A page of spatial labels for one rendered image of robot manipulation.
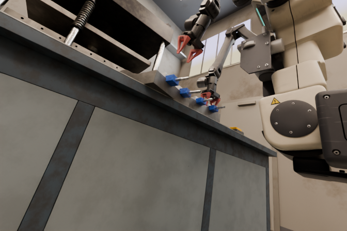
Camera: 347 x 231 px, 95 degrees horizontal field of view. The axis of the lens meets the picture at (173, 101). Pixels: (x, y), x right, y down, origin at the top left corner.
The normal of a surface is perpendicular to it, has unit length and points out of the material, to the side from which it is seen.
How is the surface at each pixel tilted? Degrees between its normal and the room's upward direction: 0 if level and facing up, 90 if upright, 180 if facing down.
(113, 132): 90
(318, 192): 90
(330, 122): 90
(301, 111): 90
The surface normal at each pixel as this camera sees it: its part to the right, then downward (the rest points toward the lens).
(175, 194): 0.62, -0.18
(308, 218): -0.68, -0.40
